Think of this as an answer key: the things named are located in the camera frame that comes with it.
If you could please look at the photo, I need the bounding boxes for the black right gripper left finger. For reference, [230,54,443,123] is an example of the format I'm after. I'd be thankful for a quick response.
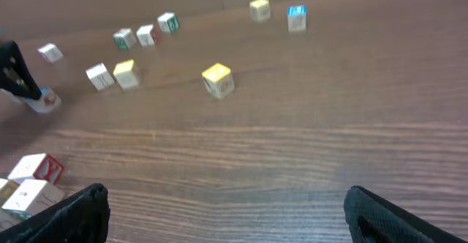
[1,183,110,243]

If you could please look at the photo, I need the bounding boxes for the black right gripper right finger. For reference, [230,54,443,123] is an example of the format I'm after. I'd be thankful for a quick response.
[344,186,467,243]

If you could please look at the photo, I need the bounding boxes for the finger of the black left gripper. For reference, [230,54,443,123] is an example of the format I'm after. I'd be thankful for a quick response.
[1,40,42,100]

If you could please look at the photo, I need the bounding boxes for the white block red side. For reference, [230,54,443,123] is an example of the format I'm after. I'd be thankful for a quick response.
[37,43,63,64]

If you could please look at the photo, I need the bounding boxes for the blue block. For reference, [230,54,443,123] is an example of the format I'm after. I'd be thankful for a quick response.
[23,87,61,113]
[287,4,306,32]
[7,153,64,184]

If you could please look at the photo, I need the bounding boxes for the green top block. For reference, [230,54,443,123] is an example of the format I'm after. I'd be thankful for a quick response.
[0,209,31,232]

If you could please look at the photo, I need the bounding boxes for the acorn wooden block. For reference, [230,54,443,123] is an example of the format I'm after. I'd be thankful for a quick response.
[0,179,19,205]

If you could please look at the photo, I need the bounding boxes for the white block red sides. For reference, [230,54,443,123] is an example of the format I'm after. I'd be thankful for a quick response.
[86,63,115,91]

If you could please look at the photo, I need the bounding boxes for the yellow top block centre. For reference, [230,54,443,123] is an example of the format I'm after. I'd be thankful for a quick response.
[113,59,141,90]

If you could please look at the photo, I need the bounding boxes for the yellow block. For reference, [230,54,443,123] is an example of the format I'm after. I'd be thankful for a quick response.
[113,59,141,90]
[249,0,271,22]
[202,63,235,99]

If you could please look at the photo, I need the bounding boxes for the green sided block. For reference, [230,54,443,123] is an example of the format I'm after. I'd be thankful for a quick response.
[113,28,137,50]

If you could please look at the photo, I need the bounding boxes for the white block top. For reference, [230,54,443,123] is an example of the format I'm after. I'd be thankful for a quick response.
[157,12,180,33]

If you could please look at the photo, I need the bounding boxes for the yellow block lower right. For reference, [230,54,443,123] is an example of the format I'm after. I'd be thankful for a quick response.
[202,63,235,99]

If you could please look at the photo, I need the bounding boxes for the blue top block right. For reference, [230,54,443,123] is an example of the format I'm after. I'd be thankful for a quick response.
[287,4,306,32]

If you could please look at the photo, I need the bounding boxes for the yellow block top right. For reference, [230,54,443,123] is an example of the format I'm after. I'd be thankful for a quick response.
[249,0,271,22]

